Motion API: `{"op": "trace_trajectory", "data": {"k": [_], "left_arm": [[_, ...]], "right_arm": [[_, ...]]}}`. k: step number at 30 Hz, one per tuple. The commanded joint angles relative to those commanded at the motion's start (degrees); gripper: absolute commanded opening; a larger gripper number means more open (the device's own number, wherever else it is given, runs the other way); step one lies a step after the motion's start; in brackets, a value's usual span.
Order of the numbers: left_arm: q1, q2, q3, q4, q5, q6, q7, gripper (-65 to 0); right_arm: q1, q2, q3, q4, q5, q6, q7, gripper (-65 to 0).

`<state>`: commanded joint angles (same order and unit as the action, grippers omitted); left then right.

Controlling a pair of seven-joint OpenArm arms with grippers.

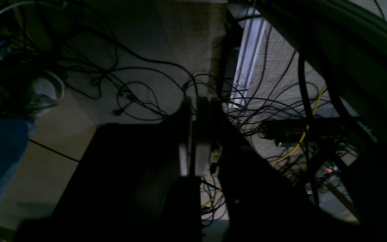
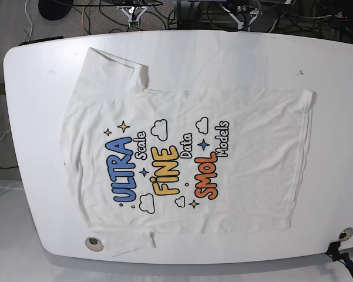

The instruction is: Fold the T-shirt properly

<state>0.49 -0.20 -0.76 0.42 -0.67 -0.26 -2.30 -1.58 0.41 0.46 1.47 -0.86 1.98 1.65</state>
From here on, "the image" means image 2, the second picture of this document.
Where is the black aluminium frame base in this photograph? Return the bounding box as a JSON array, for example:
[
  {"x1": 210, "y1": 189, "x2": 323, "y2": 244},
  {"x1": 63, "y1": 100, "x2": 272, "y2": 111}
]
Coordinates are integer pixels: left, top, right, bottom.
[{"x1": 171, "y1": 1, "x2": 224, "y2": 30}]

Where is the right silver table grommet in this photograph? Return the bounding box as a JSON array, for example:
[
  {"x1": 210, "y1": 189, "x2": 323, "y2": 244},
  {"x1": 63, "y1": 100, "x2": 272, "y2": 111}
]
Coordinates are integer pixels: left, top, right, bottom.
[{"x1": 338, "y1": 227, "x2": 353, "y2": 241}]

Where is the left silver table grommet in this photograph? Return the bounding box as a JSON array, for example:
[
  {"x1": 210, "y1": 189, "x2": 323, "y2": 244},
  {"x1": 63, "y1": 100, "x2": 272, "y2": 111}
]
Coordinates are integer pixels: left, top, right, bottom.
[{"x1": 85, "y1": 237, "x2": 104, "y2": 252}]

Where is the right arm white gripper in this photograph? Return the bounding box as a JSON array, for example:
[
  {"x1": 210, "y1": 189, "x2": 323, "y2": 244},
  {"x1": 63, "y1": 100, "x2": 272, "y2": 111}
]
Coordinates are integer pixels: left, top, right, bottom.
[{"x1": 119, "y1": 6, "x2": 148, "y2": 27}]

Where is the white floor cable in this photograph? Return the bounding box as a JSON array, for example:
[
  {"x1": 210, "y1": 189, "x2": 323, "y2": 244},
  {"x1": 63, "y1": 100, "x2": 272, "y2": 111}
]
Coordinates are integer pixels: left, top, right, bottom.
[{"x1": 23, "y1": 0, "x2": 35, "y2": 42}]

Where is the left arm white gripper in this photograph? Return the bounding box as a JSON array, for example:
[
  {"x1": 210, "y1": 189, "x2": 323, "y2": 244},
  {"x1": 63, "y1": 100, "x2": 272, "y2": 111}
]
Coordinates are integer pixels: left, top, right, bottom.
[{"x1": 221, "y1": 5, "x2": 260, "y2": 31}]

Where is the black table clamp with cable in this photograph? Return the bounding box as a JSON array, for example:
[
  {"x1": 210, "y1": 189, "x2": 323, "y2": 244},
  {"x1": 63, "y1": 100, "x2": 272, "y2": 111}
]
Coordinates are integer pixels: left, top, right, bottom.
[{"x1": 325, "y1": 241, "x2": 353, "y2": 279}]

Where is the silver table grommet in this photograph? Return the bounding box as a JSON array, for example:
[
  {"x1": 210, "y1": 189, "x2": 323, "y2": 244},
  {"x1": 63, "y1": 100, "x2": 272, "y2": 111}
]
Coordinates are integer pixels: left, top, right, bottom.
[
  {"x1": 338, "y1": 227, "x2": 353, "y2": 241},
  {"x1": 85, "y1": 237, "x2": 104, "y2": 252}
]

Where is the yellow floor cable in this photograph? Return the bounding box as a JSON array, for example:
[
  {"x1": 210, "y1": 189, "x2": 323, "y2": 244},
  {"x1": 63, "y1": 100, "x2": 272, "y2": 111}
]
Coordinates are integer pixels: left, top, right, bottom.
[{"x1": 80, "y1": 0, "x2": 92, "y2": 35}]

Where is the white printed T-shirt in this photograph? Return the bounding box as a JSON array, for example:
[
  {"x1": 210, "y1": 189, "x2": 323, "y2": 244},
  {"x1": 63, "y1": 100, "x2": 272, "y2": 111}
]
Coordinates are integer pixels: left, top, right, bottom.
[{"x1": 59, "y1": 48, "x2": 314, "y2": 256}]

